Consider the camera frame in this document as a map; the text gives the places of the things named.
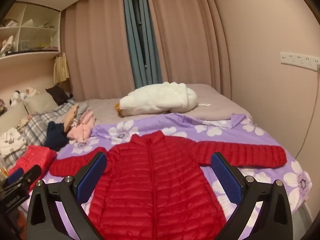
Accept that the pink garment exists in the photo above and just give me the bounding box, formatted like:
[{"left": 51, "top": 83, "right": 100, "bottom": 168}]
[{"left": 67, "top": 111, "right": 95, "bottom": 142}]

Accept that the white wall shelf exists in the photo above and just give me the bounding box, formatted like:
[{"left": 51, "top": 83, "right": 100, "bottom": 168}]
[{"left": 0, "top": 1, "right": 62, "bottom": 60}]

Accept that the grey bed sheet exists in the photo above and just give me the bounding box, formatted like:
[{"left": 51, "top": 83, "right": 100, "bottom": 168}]
[{"left": 72, "top": 84, "right": 253, "bottom": 126}]

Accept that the pleated yellow fabric shade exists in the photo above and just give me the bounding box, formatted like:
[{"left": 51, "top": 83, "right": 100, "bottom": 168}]
[{"left": 53, "top": 53, "right": 70, "bottom": 83}]

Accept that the dark brown cushion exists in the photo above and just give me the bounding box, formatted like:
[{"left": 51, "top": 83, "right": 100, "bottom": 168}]
[{"left": 45, "top": 85, "right": 73, "bottom": 106}]

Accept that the white power strip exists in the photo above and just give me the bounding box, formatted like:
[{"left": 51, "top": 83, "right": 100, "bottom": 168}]
[{"left": 280, "top": 52, "right": 320, "bottom": 69}]

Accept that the folded red down jacket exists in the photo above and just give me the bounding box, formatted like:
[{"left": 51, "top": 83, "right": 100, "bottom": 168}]
[{"left": 9, "top": 145, "right": 57, "bottom": 183}]

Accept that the beige garment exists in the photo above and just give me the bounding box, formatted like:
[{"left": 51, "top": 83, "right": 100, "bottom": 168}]
[{"left": 64, "top": 104, "right": 80, "bottom": 132}]

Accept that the beige plush toy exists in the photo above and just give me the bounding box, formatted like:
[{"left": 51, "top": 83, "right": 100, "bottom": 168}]
[{"left": 24, "top": 87, "right": 40, "bottom": 98}]

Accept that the white goose plush toy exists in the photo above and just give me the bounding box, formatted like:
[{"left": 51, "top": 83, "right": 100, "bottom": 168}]
[{"left": 115, "top": 81, "right": 198, "bottom": 117}]

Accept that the beige patterned cloth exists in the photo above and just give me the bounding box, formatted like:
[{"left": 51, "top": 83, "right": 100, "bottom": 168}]
[{"left": 16, "top": 116, "right": 34, "bottom": 131}]

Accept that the beige pillow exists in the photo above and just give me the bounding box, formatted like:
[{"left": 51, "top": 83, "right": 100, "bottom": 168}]
[{"left": 23, "top": 94, "right": 58, "bottom": 115}]

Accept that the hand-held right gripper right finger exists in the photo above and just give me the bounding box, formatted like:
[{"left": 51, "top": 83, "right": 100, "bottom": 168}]
[{"left": 211, "top": 152, "right": 293, "bottom": 240}]

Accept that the navy garment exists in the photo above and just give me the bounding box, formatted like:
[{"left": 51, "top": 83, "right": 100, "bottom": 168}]
[{"left": 44, "top": 121, "right": 70, "bottom": 152}]

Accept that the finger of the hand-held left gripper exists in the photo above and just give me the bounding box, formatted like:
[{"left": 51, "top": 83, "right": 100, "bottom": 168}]
[
  {"left": 6, "top": 168, "right": 25, "bottom": 185},
  {"left": 21, "top": 164, "right": 42, "bottom": 185}
]

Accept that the plaid pillow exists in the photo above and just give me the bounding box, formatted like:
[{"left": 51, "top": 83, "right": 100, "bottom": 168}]
[{"left": 0, "top": 99, "right": 77, "bottom": 170}]

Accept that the dark window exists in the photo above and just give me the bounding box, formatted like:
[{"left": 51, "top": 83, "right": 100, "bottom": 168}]
[{"left": 130, "top": 0, "right": 150, "bottom": 68}]

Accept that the white printed cloth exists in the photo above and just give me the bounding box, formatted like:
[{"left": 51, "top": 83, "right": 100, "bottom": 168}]
[{"left": 0, "top": 127, "right": 27, "bottom": 155}]

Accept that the blue grey curtain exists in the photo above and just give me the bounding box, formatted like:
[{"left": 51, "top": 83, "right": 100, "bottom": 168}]
[{"left": 122, "top": 0, "right": 163, "bottom": 89}]

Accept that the grey garment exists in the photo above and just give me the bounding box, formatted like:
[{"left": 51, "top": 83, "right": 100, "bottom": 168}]
[{"left": 75, "top": 106, "right": 88, "bottom": 124}]

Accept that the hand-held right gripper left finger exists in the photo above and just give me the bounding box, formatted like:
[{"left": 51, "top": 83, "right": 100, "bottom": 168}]
[{"left": 26, "top": 152, "right": 108, "bottom": 240}]

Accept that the red down jacket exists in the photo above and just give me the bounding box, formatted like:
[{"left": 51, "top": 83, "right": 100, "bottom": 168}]
[
  {"left": 49, "top": 133, "right": 287, "bottom": 240},
  {"left": 9, "top": 145, "right": 57, "bottom": 183}
]

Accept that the white black plush toy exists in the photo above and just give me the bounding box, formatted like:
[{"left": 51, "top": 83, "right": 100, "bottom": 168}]
[{"left": 9, "top": 90, "right": 22, "bottom": 106}]

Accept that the purple floral blanket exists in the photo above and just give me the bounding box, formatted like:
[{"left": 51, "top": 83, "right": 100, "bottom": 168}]
[{"left": 20, "top": 113, "right": 313, "bottom": 240}]

